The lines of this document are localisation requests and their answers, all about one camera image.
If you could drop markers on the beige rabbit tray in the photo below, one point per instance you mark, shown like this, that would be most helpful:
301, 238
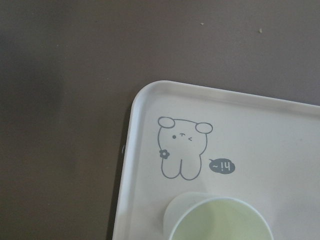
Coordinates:
187, 138

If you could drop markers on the cream white cup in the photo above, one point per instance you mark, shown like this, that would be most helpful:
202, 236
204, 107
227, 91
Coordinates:
202, 216

